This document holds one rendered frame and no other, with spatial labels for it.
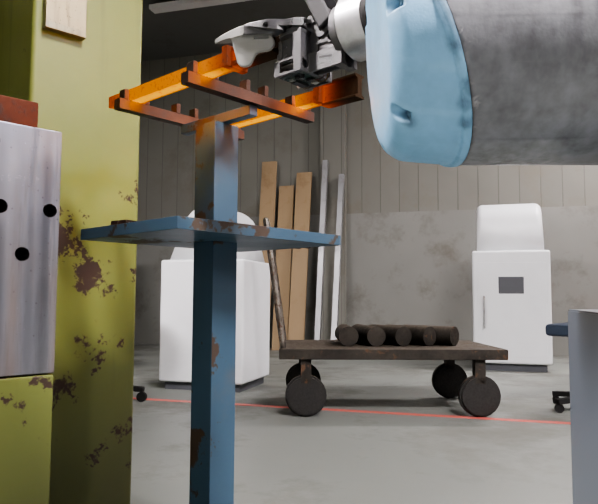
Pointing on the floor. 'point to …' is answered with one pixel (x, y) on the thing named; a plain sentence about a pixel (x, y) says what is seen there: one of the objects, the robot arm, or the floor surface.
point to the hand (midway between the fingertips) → (250, 52)
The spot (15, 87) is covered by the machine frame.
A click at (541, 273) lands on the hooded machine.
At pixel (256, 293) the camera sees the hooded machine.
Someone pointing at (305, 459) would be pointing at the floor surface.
